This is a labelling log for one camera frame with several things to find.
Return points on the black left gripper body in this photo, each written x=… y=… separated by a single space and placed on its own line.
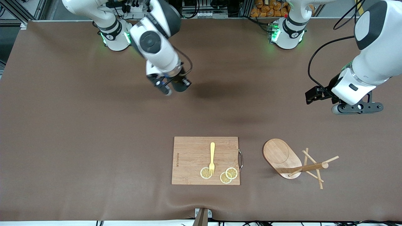
x=325 y=93

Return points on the dark green cup yellow inside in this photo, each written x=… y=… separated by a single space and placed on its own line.
x=181 y=88

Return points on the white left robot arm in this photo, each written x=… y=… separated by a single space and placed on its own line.
x=373 y=47

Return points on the wooden mug tree rack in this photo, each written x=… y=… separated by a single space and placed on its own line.
x=278 y=153

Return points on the white power strip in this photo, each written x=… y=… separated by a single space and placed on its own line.
x=138 y=9

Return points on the yellow plastic fork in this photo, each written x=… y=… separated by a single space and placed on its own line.
x=212 y=150

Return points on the bamboo cutting board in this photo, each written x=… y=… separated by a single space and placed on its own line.
x=191 y=157

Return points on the pile of orange bread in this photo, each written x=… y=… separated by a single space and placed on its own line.
x=267 y=9

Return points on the lemon slice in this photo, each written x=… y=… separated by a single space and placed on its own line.
x=231 y=173
x=204 y=173
x=224 y=179

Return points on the brown table mat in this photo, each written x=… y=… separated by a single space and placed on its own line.
x=94 y=172

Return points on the camera mount post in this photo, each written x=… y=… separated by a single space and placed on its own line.
x=201 y=219

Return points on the aluminium frame post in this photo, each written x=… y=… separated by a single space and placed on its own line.
x=31 y=9

